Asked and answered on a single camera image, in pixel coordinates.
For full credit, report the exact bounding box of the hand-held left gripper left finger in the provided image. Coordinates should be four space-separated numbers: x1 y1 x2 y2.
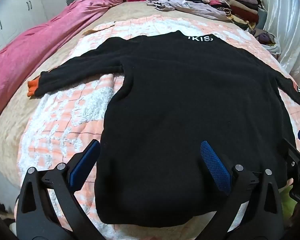
16 140 108 240

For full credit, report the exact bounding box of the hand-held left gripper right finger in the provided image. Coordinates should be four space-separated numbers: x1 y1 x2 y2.
200 140 285 240

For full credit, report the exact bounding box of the black sweater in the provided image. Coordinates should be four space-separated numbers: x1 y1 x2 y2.
27 30 300 228

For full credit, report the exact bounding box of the white bag of clothes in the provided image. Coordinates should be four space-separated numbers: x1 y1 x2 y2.
250 29 281 60

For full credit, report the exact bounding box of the pile of folded clothes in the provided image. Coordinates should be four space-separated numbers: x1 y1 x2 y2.
193 0 268 30

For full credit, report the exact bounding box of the yellow-green cloth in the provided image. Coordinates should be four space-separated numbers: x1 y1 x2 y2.
280 185 299 220

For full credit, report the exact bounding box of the orange white plaid blanket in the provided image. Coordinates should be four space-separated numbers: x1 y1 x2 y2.
19 15 300 240

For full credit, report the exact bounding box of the beige bed sheet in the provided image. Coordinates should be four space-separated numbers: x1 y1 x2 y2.
0 1 240 205

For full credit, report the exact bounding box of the white satin curtain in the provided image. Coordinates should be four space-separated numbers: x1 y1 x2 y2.
258 0 300 85

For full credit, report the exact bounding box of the pink quilt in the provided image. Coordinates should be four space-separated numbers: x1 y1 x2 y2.
0 0 125 130

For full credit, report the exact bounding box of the crumpled lilac garment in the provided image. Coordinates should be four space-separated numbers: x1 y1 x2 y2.
146 0 230 20

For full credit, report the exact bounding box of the white wardrobe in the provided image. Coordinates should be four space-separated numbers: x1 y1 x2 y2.
0 0 68 58

